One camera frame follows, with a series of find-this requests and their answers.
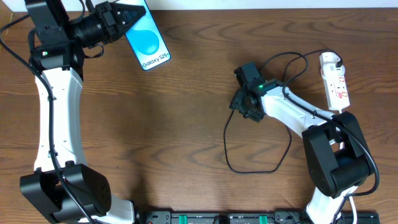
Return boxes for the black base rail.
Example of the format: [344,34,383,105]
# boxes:
[139,208,381,224]

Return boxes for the black USB charging cable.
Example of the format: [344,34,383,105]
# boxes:
[223,49,344,175]

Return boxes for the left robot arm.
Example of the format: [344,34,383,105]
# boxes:
[20,0,146,223]

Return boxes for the white power strip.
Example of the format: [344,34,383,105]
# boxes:
[321,63,350,111]

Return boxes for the blue Samsung Galaxy smartphone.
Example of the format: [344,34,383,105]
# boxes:
[118,0,172,71]

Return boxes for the white USB wall charger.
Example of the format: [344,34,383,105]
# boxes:
[319,51,343,69]

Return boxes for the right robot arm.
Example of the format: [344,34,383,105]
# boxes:
[229,62,379,223]

